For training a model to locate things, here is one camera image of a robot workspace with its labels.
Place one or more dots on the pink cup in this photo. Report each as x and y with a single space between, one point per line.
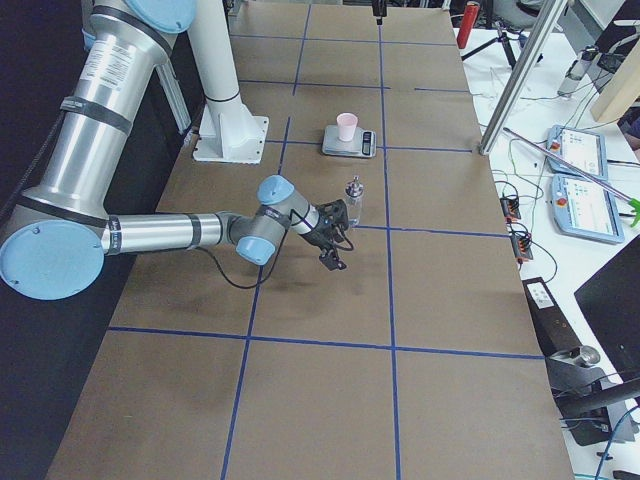
347 123

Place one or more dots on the black tripod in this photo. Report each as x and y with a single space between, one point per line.
505 36

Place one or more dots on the green handled reacher stick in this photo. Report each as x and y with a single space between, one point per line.
632 202

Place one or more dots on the glass sauce bottle steel cap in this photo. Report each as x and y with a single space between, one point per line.
354 194

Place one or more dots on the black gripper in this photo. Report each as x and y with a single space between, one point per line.
321 231

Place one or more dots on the digital kitchen scale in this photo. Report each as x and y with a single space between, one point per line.
363 144

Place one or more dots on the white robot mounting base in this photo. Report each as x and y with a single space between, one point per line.
228 132

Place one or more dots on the teach pendant tablet far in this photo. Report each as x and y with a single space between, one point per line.
581 148

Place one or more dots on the teach pendant tablet near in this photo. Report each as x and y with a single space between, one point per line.
585 210

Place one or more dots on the aluminium frame post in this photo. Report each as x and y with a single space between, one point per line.
543 27

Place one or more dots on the teach pendant tablet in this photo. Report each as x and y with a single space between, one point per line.
581 148
585 210

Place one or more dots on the red cylinder bottle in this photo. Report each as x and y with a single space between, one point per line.
467 23

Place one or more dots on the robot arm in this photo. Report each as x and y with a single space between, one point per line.
92 203

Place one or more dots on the black monitor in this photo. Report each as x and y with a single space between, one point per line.
609 301

